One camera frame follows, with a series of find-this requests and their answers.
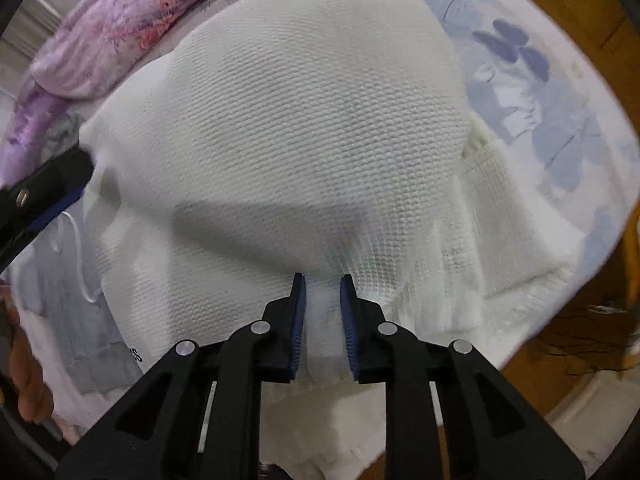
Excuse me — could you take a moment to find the white knit sweater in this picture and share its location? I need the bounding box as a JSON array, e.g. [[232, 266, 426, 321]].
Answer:
[[80, 0, 582, 479]]

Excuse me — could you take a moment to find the left hand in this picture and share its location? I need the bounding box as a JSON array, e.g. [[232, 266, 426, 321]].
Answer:
[[1, 284, 54, 422]]

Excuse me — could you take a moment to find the grey hoodie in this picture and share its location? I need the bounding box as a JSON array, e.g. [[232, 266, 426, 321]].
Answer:
[[14, 114, 147, 396]]

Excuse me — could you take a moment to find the purple floral quilt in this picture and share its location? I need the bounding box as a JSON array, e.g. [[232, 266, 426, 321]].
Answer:
[[1, 0, 198, 185]]

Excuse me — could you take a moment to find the white curtain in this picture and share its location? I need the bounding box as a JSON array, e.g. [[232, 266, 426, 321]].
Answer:
[[1, 0, 64, 58]]

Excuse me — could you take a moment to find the white floral bed sheet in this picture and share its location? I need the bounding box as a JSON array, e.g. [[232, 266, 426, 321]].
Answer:
[[11, 0, 639, 430]]

